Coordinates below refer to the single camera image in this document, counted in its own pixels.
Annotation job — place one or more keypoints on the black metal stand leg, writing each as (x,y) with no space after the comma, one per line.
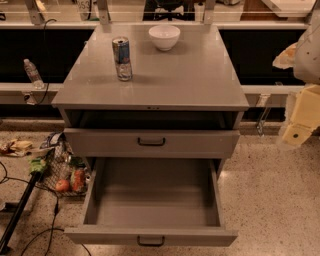
(17,213)

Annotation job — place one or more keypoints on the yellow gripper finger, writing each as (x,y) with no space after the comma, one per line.
(286,58)
(305,117)

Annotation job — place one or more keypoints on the wire basket with food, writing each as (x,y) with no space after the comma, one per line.
(61,162)

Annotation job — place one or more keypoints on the white ceramic bowl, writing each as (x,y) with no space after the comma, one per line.
(164,37)

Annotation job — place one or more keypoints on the open grey middle drawer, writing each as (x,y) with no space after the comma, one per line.
(153,203)

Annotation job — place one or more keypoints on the closed grey upper drawer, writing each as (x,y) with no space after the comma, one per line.
(152,143)

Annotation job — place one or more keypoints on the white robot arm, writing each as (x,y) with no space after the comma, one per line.
(304,58)

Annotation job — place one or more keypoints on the red bull can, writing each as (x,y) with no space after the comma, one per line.
(121,52)

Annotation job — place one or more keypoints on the green snack bag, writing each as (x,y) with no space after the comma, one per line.
(37,165)

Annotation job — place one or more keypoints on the crumpled snack wrapper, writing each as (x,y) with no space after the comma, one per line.
(16,148)

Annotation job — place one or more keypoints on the red apple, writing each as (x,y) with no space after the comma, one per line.
(62,186)

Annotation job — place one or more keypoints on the grey drawer cabinet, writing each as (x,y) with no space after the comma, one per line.
(193,86)

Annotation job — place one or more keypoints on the clear plastic water bottle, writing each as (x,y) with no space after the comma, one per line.
(33,75)

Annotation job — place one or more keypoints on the red snack package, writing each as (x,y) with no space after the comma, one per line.
(78,180)

